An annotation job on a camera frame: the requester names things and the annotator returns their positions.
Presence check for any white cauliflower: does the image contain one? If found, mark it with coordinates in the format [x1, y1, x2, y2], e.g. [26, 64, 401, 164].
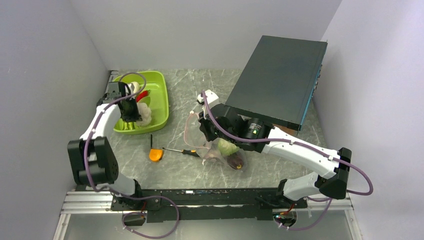
[136, 102, 152, 127]

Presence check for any red chili pepper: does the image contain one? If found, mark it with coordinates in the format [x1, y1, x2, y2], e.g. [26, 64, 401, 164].
[135, 90, 150, 103]

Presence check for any green cabbage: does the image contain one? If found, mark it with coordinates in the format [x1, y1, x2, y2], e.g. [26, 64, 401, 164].
[217, 138, 240, 157]

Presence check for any clear zip top bag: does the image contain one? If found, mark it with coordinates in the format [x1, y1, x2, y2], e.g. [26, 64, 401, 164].
[183, 111, 247, 171]

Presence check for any dark red onion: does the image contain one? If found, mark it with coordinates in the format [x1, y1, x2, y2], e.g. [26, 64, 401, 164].
[226, 154, 244, 170]

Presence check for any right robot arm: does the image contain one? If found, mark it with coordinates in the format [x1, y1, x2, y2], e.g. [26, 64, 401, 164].
[197, 103, 352, 208]

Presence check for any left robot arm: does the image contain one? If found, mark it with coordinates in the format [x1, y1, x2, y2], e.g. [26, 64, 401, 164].
[67, 81, 144, 210]

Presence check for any celery stalk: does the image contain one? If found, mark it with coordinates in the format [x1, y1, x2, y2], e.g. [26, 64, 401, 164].
[127, 81, 141, 95]

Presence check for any green plastic tray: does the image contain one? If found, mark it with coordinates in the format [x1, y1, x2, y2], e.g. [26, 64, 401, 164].
[113, 70, 170, 135]

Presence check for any black yellow screwdriver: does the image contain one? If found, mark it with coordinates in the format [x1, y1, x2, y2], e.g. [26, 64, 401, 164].
[162, 147, 200, 158]

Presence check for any orange tape measure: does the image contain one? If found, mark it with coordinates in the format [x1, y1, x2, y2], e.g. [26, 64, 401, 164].
[148, 148, 164, 163]

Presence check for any dark grey box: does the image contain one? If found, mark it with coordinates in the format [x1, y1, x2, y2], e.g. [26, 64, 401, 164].
[225, 35, 328, 131]

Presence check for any wooden block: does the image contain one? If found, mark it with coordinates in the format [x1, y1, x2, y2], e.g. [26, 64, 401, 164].
[273, 124, 298, 136]

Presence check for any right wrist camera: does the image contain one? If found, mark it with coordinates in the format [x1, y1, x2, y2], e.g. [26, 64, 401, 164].
[196, 89, 220, 111]

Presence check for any aluminium frame rail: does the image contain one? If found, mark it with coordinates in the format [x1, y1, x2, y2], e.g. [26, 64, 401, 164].
[52, 191, 113, 240]

